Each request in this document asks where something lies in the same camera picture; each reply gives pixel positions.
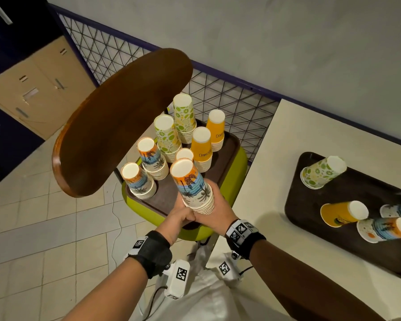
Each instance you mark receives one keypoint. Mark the person's left forearm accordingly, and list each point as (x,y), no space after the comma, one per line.
(110,294)

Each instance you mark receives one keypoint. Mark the person's right forearm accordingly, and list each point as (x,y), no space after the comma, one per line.
(304,284)

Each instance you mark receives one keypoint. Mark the dark brown tray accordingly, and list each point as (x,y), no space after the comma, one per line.
(167,193)
(354,183)

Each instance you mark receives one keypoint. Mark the green fruit print paper cup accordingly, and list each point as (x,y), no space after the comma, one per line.
(320,173)

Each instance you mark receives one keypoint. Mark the white table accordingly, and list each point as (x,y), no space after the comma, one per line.
(280,137)

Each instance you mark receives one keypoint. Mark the dark blue cabinet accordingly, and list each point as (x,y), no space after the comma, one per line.
(13,30)

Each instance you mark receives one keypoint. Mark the person's right hand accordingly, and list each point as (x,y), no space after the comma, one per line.
(220,217)

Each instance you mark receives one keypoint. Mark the person's white clothing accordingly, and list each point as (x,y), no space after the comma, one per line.
(204,297)

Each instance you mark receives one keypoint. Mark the yellow cartoon paper cup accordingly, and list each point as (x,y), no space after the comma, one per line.
(341,213)

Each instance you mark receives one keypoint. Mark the person's left hand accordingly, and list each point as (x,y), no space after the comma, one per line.
(173,223)

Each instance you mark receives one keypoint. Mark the black marker wristband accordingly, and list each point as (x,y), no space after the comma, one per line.
(245,237)
(152,254)

